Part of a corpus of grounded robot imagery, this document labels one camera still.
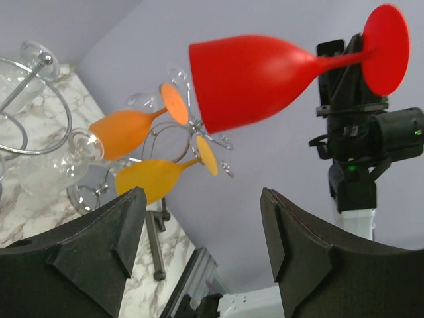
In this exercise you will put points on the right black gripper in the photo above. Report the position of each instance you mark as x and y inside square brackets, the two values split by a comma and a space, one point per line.
[353, 134]

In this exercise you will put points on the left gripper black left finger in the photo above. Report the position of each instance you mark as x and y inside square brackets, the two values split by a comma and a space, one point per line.
[78, 269]

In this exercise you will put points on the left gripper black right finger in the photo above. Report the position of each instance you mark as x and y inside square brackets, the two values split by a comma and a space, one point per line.
[324, 271]

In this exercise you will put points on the yellow-orange wine glass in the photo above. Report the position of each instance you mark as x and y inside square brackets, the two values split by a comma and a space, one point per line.
[158, 177]

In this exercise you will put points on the dark orange wine glass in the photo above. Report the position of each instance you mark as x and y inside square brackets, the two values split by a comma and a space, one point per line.
[123, 131]

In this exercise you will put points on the clear wine glass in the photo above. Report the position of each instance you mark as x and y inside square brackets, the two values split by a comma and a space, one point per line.
[151, 103]

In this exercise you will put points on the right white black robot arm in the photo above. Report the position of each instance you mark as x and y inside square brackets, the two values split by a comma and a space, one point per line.
[352, 185]

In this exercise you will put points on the chrome bottle rack centre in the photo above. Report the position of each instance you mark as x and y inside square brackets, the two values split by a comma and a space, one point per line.
[24, 117]

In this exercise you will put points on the dark metal crank key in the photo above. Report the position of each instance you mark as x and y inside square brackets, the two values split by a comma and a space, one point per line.
[155, 223]

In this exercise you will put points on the clear glass bottle front right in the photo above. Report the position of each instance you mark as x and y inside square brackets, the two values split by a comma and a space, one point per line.
[47, 175]

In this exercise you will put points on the clear glass bottle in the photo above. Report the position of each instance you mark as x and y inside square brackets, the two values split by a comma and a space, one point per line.
[47, 175]
[36, 63]

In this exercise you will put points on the clear glass bottle back right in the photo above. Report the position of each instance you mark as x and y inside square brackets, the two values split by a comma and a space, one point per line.
[36, 63]

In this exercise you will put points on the aluminium extrusion frame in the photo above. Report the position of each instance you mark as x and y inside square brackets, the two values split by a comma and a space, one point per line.
[192, 286]

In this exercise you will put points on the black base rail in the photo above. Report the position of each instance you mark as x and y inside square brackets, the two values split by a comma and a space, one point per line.
[208, 307]

